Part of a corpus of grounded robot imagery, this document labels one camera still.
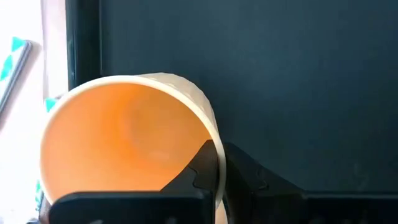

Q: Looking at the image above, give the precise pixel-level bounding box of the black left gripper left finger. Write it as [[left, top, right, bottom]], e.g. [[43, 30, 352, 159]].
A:
[[49, 139, 219, 224]]

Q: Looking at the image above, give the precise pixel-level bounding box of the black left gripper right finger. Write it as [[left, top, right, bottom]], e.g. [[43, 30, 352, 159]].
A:
[[223, 142, 398, 224]]

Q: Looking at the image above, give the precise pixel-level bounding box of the cream mug with orange inside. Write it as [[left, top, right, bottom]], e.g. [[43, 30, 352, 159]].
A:
[[39, 72, 229, 224]]

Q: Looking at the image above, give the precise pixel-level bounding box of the black plastic serving tray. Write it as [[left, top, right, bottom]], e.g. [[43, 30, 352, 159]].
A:
[[65, 0, 398, 195]]

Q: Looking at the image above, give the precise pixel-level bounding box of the grey cloth napkin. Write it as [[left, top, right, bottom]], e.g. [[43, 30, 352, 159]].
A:
[[0, 36, 33, 114]]

